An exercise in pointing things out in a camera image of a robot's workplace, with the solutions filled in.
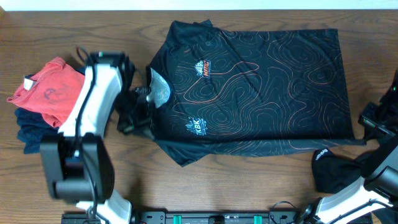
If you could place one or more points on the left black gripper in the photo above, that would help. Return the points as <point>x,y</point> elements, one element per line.
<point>143,126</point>

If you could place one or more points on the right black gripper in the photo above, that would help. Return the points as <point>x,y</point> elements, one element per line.
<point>368,118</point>

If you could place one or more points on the black jersey with orange lines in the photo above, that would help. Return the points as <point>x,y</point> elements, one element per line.
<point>248,93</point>

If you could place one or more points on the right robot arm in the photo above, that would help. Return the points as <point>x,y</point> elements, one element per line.
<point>368,183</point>

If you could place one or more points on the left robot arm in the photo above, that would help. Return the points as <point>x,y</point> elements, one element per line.
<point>77,166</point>

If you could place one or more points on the plain black garment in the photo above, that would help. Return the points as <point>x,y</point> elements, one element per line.
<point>333,173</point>

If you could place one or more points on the folded orange t-shirt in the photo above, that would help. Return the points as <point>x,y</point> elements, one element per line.
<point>56,89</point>

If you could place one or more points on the folded navy blue garment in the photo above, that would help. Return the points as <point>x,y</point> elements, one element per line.
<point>32,129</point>

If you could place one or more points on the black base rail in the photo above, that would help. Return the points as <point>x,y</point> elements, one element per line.
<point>202,218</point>

